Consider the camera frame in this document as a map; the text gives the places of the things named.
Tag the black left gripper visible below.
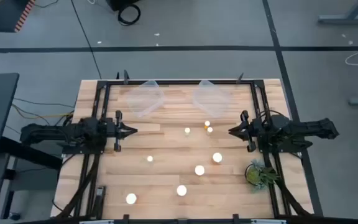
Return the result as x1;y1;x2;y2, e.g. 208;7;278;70
106;110;139;152

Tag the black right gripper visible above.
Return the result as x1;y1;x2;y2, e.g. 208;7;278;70
227;110;262;153

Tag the clear plastic bin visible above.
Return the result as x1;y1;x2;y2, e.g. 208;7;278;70
126;80;167;118
192;79;231;118

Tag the potted green succulent plant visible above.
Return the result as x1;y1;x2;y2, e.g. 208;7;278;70
244;159;281;194

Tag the black stapler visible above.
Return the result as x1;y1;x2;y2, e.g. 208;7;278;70
91;185;107;218

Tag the black equipment box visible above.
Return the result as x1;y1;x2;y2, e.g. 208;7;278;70
106;0;141;12

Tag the grey table base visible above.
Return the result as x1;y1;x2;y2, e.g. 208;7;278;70
318;0;358;25

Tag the black aluminium table frame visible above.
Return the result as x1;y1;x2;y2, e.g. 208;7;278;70
54;70;315;224

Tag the yellow floor cable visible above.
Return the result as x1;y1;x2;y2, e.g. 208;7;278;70
11;103;74;120

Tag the black desk base frame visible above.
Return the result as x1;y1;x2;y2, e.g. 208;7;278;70
0;136;64;220

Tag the coiled black cable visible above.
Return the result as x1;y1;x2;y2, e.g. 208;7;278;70
117;3;142;26

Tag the black orange-striped cable ramp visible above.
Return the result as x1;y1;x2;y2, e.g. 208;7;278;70
0;0;36;34

